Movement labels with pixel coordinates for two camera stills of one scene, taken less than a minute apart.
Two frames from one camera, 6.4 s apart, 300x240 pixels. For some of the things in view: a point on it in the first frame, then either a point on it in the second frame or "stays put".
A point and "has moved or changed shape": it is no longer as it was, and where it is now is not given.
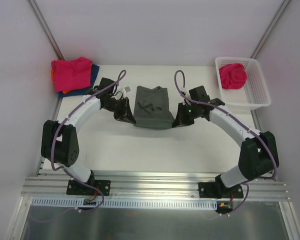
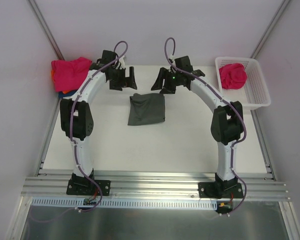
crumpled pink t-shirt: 233,76 stays put
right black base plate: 218,190 stays put
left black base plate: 75,187 stays put
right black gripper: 185,114 → 166,81
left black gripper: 120,109 → 120,77
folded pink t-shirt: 74,74 stays put
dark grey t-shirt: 151,110 has moved or changed shape
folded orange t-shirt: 53,76 stays put
